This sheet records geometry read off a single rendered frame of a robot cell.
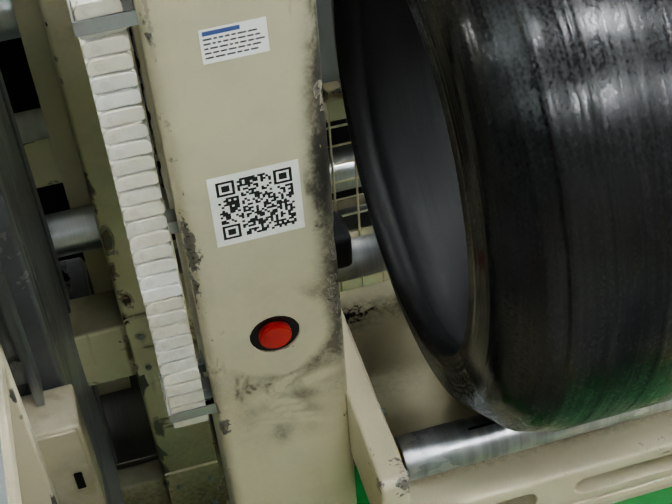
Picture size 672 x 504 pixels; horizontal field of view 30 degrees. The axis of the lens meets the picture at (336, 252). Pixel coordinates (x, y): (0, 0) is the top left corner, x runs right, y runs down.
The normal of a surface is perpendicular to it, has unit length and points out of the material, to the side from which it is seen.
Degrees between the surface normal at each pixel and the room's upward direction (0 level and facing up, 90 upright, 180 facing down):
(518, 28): 38
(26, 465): 90
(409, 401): 0
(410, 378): 0
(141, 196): 90
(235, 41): 90
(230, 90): 90
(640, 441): 0
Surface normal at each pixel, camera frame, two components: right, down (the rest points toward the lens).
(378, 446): -0.06, -0.71
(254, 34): 0.28, 0.66
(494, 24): -0.57, -0.01
